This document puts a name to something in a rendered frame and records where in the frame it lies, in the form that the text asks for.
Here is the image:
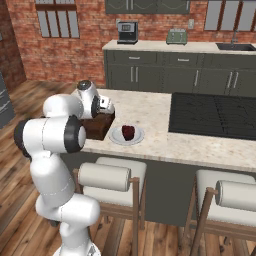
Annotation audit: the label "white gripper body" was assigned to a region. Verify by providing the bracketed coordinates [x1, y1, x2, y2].
[100, 101, 116, 118]

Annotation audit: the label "black and silver coffee machine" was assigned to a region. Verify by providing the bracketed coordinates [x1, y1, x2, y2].
[116, 21, 140, 46]

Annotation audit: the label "dark grey drawer unit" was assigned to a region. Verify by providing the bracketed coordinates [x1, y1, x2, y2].
[0, 71, 17, 130]

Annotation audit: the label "dark grey island cabinet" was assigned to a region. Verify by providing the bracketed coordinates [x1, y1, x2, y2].
[59, 151, 256, 228]

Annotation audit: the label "brown framed window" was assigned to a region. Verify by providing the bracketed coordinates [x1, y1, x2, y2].
[34, 0, 81, 40]

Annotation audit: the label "dark grey base cupboard run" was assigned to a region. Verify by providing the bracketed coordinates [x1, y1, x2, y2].
[103, 49, 256, 98]

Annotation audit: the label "pale grey round plate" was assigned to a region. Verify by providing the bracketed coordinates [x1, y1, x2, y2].
[108, 125, 146, 147]

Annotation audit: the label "white cushioned wooden bar stool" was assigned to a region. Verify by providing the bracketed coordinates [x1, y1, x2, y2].
[182, 168, 256, 256]
[72, 156, 148, 256]

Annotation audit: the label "dark sink basin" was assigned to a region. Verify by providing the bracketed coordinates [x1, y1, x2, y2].
[215, 42, 256, 52]

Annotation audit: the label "black hob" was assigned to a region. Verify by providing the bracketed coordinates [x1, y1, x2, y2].
[167, 91, 256, 142]

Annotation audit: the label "dark grey wall cupboards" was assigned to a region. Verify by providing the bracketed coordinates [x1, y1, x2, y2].
[104, 0, 191, 15]

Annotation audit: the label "grey tap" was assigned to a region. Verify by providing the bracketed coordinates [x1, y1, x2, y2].
[231, 29, 240, 45]

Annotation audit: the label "pale green toaster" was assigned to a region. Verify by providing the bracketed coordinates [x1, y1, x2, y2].
[165, 28, 189, 46]

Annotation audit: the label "dark red steak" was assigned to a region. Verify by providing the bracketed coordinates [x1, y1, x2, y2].
[121, 124, 136, 142]

